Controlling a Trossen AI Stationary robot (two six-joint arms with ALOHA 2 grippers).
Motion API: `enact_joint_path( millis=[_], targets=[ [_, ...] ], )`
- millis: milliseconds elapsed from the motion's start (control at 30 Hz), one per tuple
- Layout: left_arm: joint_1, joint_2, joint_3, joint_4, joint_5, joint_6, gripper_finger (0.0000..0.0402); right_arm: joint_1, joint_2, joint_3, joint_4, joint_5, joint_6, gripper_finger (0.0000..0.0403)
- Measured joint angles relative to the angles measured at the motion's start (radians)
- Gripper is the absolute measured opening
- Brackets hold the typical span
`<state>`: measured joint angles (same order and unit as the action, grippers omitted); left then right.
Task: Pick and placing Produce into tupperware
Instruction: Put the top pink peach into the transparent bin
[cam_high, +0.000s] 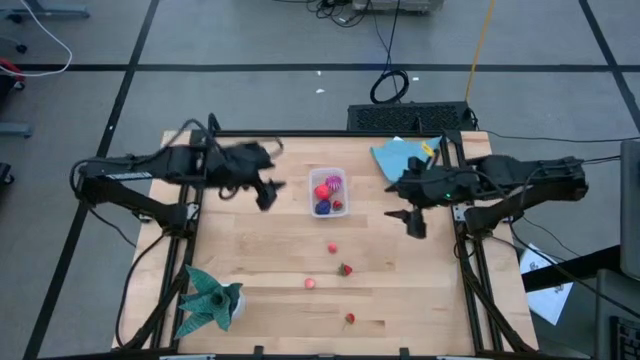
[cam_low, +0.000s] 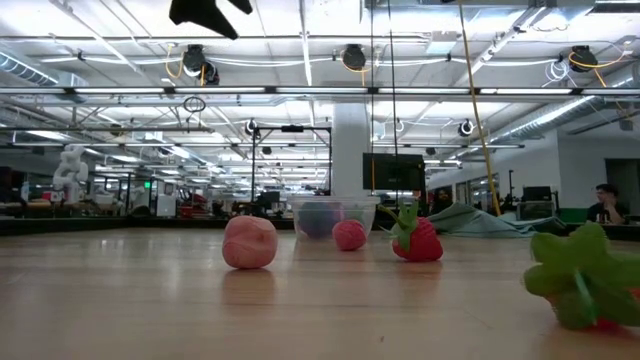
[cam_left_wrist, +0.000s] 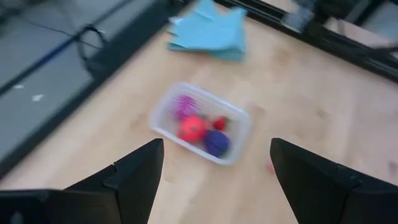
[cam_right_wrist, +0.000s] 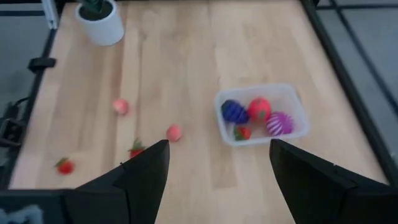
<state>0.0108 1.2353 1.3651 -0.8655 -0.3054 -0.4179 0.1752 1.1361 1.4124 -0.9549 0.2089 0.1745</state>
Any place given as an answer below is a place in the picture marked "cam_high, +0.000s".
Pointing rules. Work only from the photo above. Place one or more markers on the pink white striped ball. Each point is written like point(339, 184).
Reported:
point(334, 183)

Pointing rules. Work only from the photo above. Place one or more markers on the grey table foot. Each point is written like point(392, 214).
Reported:
point(55, 12)

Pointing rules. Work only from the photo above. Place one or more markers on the light blue cloth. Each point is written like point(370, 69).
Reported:
point(395, 157)

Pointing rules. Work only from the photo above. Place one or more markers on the small pink toy peach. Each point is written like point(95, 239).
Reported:
point(309, 284)
point(332, 248)

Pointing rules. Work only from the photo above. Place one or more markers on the black aluminium table frame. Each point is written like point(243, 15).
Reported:
point(325, 133)

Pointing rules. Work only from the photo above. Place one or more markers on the red toy strawberry green leaves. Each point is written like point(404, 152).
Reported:
point(350, 318)
point(345, 270)

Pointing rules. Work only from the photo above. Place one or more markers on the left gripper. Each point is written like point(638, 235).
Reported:
point(235, 165)

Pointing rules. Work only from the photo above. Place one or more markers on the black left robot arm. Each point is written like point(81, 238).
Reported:
point(165, 162)

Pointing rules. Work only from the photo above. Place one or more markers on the white paper sheet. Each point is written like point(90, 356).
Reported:
point(550, 300)

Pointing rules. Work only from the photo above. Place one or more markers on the purple toy blackberry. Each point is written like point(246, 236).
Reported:
point(323, 207)

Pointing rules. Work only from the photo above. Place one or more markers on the clear plastic tupperware container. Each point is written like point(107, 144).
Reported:
point(312, 185)

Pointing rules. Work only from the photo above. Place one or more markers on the small red toy strawberry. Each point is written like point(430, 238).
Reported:
point(337, 204)

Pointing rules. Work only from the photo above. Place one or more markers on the grey box on floor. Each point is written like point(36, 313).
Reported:
point(400, 5)

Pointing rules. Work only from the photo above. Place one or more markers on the black computer case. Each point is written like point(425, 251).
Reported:
point(410, 118)

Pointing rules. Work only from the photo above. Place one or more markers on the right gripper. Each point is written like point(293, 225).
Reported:
point(435, 187)

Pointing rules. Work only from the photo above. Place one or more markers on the red ribbed toy fruit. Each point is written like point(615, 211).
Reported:
point(322, 192)

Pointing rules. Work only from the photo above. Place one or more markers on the black keyboard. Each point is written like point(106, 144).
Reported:
point(627, 340)

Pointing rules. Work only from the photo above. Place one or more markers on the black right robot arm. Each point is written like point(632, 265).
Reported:
point(540, 172)

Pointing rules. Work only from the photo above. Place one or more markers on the dark side desk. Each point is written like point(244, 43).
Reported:
point(612, 295)

